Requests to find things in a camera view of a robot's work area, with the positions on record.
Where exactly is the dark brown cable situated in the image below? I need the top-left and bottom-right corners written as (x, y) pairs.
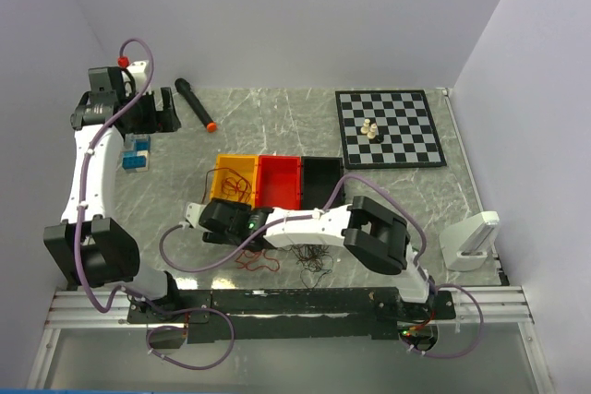
top-left (293, 244), bottom-right (336, 288)

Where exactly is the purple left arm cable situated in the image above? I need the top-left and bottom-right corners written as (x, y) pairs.
top-left (73, 37), bottom-right (236, 371)

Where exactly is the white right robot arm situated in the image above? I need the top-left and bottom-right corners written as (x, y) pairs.
top-left (198, 197), bottom-right (436, 319)

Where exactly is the red cable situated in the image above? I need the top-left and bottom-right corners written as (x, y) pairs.
top-left (204, 166), bottom-right (282, 274)

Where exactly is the white stand device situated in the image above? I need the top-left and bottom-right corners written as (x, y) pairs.
top-left (439, 211), bottom-right (500, 272)

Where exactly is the black marker orange cap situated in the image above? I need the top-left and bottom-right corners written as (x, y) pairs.
top-left (175, 78), bottom-right (217, 133)

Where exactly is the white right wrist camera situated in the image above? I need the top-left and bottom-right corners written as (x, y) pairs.
top-left (182, 202), bottom-right (207, 231)

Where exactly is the blue white block stack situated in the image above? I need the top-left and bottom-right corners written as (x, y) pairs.
top-left (121, 135), bottom-right (151, 173)

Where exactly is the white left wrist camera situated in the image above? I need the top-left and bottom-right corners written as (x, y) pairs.
top-left (117, 56), bottom-right (151, 90)

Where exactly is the yellow plastic bin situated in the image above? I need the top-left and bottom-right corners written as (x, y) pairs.
top-left (210, 154), bottom-right (259, 208)

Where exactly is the black plastic bin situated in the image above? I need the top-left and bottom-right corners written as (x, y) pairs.
top-left (300, 156), bottom-right (344, 209)

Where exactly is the white chess piece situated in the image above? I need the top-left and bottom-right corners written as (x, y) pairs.
top-left (361, 119), bottom-right (370, 134)
top-left (367, 124), bottom-right (378, 139)

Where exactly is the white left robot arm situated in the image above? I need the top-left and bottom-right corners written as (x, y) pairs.
top-left (43, 60), bottom-right (183, 322)

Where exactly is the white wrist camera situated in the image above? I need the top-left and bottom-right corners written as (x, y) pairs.
top-left (182, 202), bottom-right (207, 231)
top-left (117, 56), bottom-right (151, 90)

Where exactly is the red plastic bin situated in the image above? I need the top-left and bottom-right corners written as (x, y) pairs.
top-left (255, 155), bottom-right (301, 209)

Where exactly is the black white chessboard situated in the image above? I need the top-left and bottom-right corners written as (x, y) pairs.
top-left (335, 90), bottom-right (447, 170)

